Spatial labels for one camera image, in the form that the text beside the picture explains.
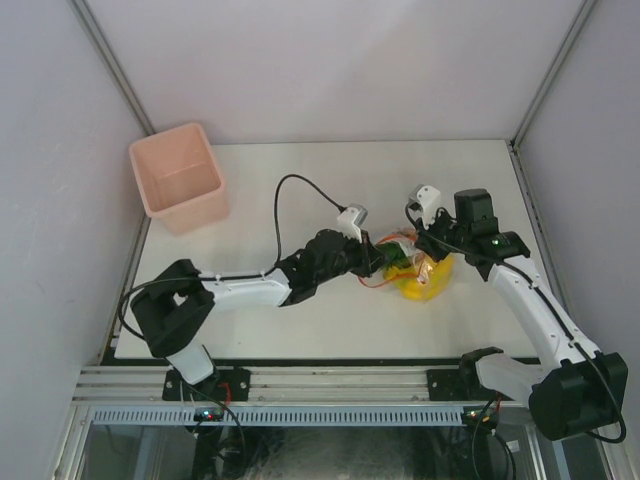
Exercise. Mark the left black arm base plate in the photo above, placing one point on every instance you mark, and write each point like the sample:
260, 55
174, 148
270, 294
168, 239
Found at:
225, 386

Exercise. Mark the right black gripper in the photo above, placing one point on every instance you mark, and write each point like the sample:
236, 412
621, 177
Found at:
425, 235

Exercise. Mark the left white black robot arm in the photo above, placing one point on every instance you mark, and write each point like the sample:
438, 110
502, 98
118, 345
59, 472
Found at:
171, 309

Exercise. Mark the yellow fake banana bunch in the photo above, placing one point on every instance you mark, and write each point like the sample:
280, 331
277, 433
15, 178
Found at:
423, 280

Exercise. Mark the aluminium rail frame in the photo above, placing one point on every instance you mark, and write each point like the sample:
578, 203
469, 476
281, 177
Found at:
279, 385

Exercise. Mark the pink plastic bin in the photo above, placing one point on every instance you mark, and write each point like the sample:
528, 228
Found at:
179, 179

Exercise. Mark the grey slotted cable duct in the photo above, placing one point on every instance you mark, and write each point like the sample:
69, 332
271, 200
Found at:
282, 416

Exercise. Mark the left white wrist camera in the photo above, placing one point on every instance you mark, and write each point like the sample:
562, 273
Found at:
350, 221

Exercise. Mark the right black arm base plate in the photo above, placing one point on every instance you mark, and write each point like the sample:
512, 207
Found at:
447, 385

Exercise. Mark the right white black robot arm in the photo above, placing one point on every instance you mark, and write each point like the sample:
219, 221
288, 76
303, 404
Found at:
575, 388

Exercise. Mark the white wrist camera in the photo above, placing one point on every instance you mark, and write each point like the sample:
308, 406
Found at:
350, 221
426, 200

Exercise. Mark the fake pineapple green crown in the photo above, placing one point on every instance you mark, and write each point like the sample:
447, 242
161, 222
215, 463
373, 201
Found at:
394, 255

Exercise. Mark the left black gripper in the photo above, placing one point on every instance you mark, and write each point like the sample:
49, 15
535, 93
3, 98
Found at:
370, 259

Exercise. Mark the clear zip top bag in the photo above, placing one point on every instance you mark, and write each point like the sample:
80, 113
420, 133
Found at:
405, 237

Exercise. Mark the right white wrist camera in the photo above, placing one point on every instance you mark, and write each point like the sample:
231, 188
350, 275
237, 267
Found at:
426, 200

